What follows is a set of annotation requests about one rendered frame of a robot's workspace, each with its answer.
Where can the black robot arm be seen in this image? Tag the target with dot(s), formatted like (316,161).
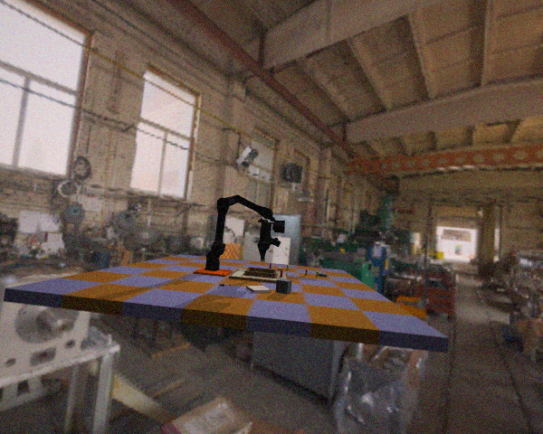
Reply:
(212,258)

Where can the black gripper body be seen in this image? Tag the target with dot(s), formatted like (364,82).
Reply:
(264,239)

